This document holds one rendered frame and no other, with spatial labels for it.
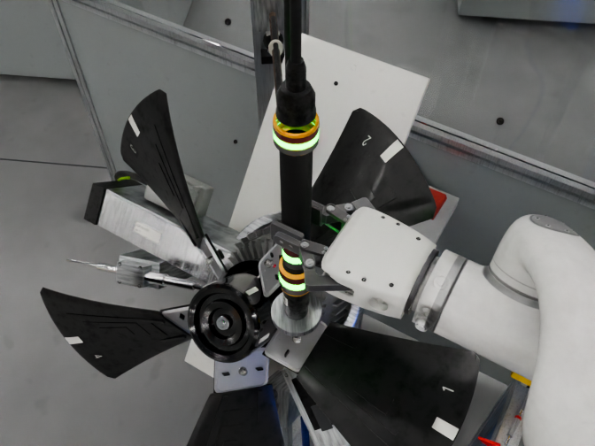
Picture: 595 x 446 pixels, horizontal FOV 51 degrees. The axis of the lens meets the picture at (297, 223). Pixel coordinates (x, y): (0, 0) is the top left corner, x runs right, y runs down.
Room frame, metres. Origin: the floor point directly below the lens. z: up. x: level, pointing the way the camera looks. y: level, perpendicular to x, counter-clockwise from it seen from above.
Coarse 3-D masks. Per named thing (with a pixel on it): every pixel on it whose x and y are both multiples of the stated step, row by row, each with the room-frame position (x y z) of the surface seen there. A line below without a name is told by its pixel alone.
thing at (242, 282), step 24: (240, 264) 0.55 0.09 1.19; (216, 288) 0.47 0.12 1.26; (240, 288) 0.46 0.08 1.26; (192, 312) 0.45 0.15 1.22; (216, 312) 0.45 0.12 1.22; (240, 312) 0.44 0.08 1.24; (264, 312) 0.44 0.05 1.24; (192, 336) 0.42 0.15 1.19; (216, 336) 0.42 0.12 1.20; (240, 336) 0.41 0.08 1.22; (216, 360) 0.39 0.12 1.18; (240, 360) 0.39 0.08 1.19
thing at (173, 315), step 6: (162, 312) 0.48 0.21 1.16; (168, 312) 0.48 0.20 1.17; (174, 312) 0.48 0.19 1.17; (180, 312) 0.48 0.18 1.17; (186, 312) 0.48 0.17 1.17; (168, 318) 0.48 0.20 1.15; (174, 318) 0.48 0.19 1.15; (186, 318) 0.48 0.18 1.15; (180, 324) 0.48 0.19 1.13; (186, 324) 0.48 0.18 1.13; (186, 330) 0.48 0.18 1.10
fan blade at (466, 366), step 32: (320, 352) 0.40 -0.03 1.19; (352, 352) 0.40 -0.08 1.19; (384, 352) 0.40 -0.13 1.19; (416, 352) 0.40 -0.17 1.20; (448, 352) 0.39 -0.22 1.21; (320, 384) 0.35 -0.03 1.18; (352, 384) 0.35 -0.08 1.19; (384, 384) 0.35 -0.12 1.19; (416, 384) 0.35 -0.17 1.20; (352, 416) 0.31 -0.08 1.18; (384, 416) 0.31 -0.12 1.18; (416, 416) 0.31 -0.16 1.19; (448, 416) 0.31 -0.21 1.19
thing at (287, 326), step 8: (280, 256) 0.47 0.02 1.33; (280, 296) 0.45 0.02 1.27; (312, 296) 0.45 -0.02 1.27; (272, 304) 0.43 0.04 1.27; (280, 304) 0.43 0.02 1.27; (312, 304) 0.43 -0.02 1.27; (320, 304) 0.43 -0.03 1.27; (272, 312) 0.42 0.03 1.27; (280, 312) 0.42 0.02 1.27; (312, 312) 0.42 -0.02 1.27; (320, 312) 0.42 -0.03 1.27; (272, 320) 0.41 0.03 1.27; (280, 320) 0.41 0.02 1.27; (288, 320) 0.41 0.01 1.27; (296, 320) 0.41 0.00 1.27; (304, 320) 0.41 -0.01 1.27; (312, 320) 0.41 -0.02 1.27; (320, 320) 0.41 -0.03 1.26; (280, 328) 0.40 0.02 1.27; (288, 328) 0.40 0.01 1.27; (296, 328) 0.40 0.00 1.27; (304, 328) 0.40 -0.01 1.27; (312, 328) 0.40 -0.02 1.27
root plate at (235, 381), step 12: (264, 348) 0.44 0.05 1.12; (252, 360) 0.42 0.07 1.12; (264, 360) 0.43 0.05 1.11; (216, 372) 0.40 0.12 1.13; (228, 372) 0.40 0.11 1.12; (252, 372) 0.41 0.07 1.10; (264, 372) 0.41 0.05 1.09; (216, 384) 0.38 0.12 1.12; (228, 384) 0.39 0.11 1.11; (240, 384) 0.39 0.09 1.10; (252, 384) 0.39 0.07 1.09; (264, 384) 0.40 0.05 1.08
